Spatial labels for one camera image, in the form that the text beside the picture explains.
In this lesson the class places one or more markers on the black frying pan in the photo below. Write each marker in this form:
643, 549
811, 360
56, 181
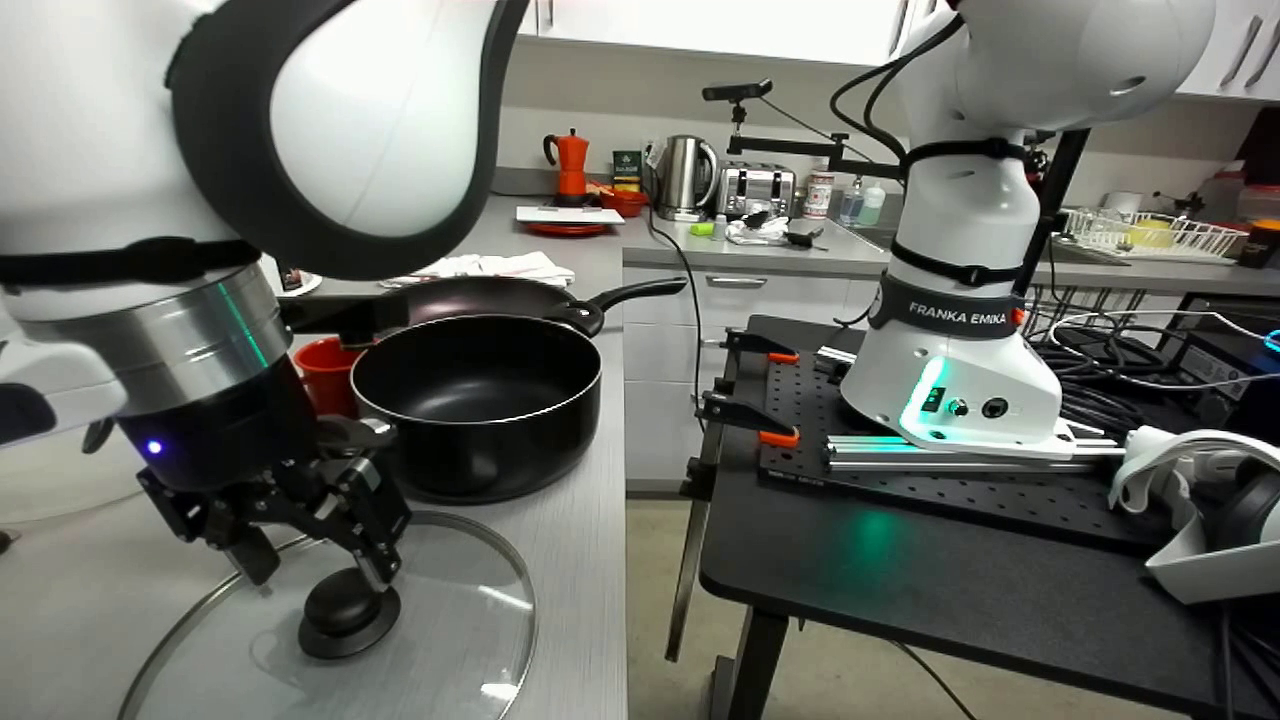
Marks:
465, 302

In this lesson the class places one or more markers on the steel electric kettle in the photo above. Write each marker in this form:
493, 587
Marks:
684, 181

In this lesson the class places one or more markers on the steel toaster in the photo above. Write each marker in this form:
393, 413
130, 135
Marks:
758, 188

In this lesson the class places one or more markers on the aluminium rail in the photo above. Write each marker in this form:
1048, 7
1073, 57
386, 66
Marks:
960, 454

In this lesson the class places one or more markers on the black camera on stand arm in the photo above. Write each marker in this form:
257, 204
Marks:
738, 94

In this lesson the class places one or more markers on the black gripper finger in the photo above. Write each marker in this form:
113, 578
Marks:
250, 554
380, 526

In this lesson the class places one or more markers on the red cup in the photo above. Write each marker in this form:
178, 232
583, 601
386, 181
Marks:
325, 372

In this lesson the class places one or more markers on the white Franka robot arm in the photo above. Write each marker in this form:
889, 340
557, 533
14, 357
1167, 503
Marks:
374, 107

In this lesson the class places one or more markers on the small red bowl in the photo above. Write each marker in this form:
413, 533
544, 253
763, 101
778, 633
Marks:
631, 202

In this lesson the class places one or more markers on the red moka pot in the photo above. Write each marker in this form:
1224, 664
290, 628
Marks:
569, 167

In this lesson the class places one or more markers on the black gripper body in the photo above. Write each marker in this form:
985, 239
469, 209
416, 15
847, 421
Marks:
212, 425

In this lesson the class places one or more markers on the black cooking pot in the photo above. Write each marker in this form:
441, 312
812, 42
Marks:
482, 400

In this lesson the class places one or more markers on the white dish rack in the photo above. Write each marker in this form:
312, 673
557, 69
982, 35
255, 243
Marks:
1161, 232

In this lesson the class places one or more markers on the grey base cabinet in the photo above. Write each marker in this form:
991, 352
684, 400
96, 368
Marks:
763, 372

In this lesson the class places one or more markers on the flat white towel red stripe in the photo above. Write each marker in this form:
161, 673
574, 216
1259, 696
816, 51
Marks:
504, 270

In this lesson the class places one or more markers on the glass lid with black knob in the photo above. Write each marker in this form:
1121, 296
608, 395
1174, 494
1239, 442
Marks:
348, 620

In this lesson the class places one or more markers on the clear plastic bottle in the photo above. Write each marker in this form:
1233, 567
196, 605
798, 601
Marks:
868, 204

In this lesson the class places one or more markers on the black stand pole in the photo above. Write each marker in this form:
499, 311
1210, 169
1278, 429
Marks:
1060, 215

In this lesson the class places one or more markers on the white headset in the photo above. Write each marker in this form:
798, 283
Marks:
1202, 562

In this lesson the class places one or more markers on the white wall cabinet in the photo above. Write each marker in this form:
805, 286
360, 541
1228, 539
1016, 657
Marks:
735, 26
1246, 54

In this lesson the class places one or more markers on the small green box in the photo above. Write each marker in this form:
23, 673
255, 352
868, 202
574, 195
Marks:
626, 167

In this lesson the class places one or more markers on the red plate with white board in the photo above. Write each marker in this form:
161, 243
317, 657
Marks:
565, 223

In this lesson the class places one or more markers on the black robot table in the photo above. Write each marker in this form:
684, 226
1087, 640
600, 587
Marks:
932, 574

